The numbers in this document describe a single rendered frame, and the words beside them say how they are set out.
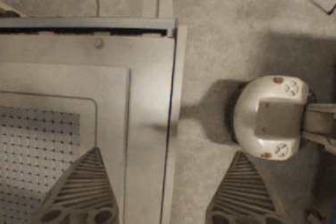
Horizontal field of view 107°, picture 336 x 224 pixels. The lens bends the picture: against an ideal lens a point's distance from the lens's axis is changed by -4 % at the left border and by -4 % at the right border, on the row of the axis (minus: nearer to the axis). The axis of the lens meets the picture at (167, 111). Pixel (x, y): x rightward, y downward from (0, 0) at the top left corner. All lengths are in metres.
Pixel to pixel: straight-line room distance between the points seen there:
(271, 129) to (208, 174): 0.68
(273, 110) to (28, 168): 1.26
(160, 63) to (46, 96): 0.34
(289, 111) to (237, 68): 0.52
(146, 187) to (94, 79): 0.35
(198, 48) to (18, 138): 1.24
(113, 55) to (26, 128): 0.35
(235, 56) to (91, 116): 1.22
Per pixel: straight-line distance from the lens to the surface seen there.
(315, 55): 1.74
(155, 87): 0.38
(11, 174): 0.69
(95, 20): 0.54
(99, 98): 0.41
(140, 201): 0.50
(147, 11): 0.72
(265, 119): 1.10
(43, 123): 0.54
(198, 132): 1.27
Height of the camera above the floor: 1.22
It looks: 83 degrees down
